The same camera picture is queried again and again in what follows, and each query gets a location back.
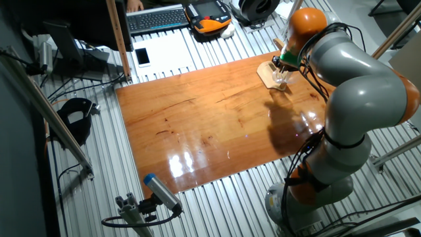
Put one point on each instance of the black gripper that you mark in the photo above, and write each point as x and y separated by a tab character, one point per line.
279	63

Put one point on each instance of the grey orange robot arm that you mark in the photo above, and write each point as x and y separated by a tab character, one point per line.
361	98

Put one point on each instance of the person's bare hand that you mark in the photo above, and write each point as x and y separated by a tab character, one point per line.
135	5

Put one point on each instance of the white crumpled paper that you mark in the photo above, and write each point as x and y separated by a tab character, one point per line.
284	10

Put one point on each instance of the white rounded lump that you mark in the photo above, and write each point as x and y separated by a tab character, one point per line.
227	32

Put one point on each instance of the black round fan housing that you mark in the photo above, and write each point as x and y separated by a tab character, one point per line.
245	13

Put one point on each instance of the orange black teach pendant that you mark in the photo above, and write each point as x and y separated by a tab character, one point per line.
207	24

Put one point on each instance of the white paper sheet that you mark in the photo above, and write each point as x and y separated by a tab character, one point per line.
167	52

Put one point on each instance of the brown wooden board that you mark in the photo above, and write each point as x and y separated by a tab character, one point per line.
181	131

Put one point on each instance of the beige flat panel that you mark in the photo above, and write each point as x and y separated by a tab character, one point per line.
409	66

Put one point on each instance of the black keyboard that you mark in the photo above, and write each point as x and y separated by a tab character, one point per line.
154	19

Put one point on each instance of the white smartphone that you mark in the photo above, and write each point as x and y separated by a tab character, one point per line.
142	56

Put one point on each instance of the dark metal bar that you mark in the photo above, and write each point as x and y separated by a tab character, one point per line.
394	227

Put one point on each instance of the black monitor with stand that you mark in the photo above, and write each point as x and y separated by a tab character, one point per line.
82	23

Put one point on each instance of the short aluminium profile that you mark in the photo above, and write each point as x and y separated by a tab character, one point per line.
131	214

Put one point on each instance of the grey flat base plate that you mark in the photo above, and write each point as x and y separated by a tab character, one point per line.
266	28

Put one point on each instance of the thin slanted frame post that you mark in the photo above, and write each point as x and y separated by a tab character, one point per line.
297	4

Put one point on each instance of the aluminium post with foot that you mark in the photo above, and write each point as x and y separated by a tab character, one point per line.
394	33

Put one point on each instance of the aluminium beam with bracket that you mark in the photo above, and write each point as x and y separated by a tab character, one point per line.
394	151

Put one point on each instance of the wooden frame post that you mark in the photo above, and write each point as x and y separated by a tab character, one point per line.
118	39

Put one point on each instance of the silver camera with blue cap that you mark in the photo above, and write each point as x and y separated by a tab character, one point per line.
161	192

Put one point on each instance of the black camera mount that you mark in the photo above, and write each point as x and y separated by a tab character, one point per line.
148	207

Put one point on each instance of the small silver camera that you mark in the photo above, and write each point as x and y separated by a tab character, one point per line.
46	56

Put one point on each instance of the long aluminium frame beam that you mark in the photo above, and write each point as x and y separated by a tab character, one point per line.
49	112

